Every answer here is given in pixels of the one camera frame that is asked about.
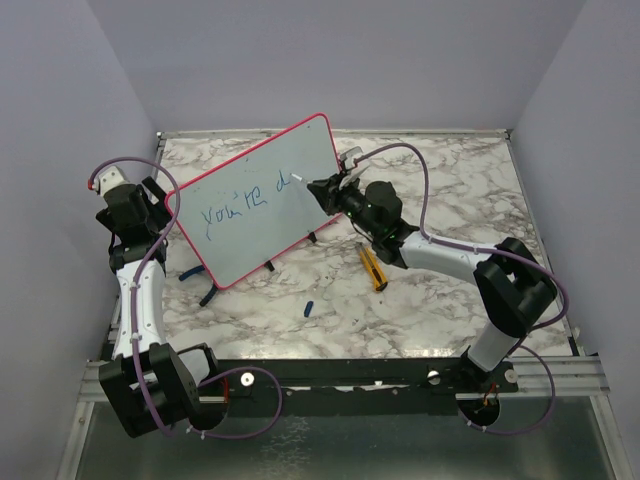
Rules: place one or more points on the yellow utility knife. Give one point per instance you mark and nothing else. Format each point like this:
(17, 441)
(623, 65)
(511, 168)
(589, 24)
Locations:
(371, 265)

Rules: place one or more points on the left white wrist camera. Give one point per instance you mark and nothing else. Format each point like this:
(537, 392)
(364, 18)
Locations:
(109, 179)

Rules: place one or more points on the pink framed whiteboard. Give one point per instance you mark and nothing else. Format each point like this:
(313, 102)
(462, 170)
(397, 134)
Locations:
(247, 211)

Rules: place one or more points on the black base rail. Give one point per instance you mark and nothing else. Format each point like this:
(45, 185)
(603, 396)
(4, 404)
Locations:
(352, 387)

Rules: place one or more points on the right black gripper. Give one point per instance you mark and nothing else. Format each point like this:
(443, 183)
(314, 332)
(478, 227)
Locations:
(329, 193)

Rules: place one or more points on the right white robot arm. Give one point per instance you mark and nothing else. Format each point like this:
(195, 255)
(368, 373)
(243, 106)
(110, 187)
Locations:
(513, 287)

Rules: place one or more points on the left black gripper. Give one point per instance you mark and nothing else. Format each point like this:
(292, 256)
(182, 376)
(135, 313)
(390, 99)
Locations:
(161, 206)

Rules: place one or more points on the blue handled pliers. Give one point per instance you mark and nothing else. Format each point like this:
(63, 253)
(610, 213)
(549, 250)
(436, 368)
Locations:
(199, 280)

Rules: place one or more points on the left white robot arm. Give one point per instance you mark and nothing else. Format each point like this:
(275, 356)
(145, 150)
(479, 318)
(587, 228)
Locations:
(148, 383)

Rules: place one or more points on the blue marker cap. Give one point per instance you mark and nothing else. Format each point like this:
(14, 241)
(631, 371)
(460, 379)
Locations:
(308, 308)

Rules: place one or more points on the blue capped marker pen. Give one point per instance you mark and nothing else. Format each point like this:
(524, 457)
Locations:
(299, 179)

